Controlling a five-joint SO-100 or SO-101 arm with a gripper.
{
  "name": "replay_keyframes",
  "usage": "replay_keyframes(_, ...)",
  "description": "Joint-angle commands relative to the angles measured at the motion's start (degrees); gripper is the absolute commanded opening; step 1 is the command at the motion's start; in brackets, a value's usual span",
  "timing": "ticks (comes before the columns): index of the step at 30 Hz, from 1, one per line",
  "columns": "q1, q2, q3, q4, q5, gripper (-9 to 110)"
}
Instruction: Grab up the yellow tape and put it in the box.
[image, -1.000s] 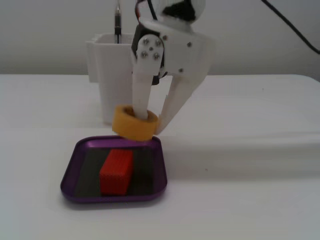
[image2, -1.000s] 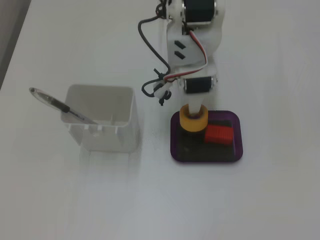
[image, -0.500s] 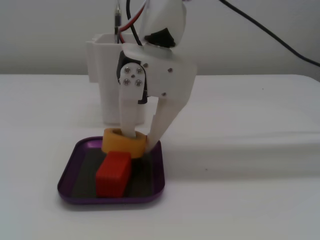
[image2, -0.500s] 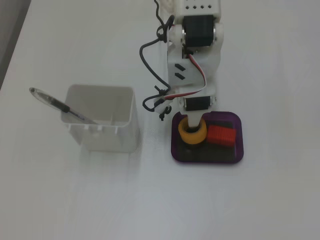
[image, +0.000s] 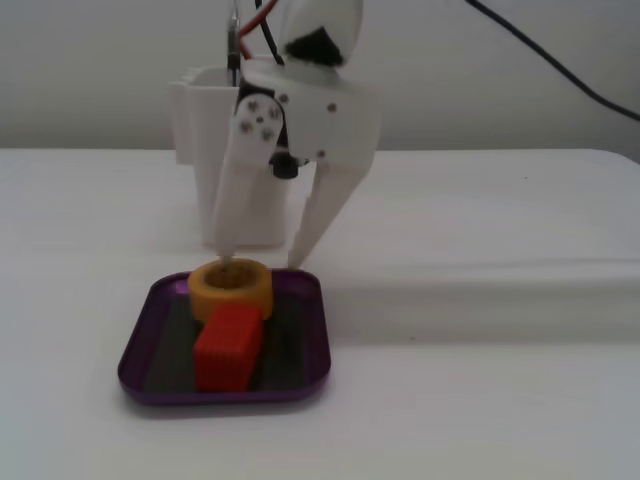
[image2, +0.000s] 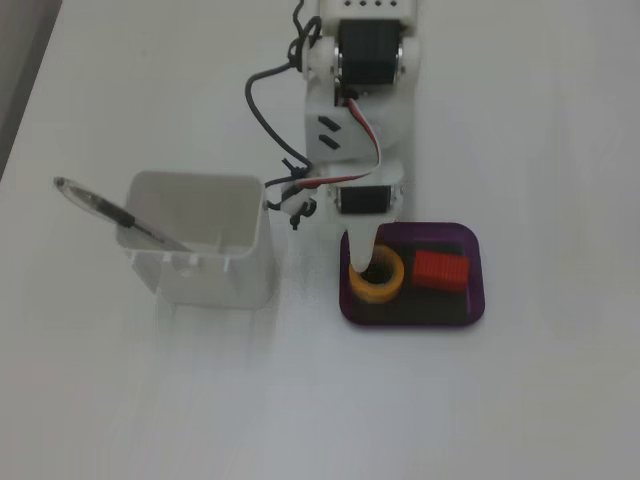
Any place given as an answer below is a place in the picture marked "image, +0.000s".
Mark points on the white rectangular pen holder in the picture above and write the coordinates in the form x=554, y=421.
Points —
x=200, y=150

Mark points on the black pen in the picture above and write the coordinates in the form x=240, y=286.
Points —
x=232, y=50

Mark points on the yellow tape roll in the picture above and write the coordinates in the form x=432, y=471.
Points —
x=210, y=295

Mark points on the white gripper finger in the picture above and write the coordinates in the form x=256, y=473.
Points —
x=245, y=165
x=325, y=205

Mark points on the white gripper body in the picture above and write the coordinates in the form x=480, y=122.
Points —
x=327, y=117

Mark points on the red rectangular block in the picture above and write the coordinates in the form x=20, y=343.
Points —
x=225, y=350

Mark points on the purple metal tray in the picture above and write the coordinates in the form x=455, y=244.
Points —
x=145, y=325

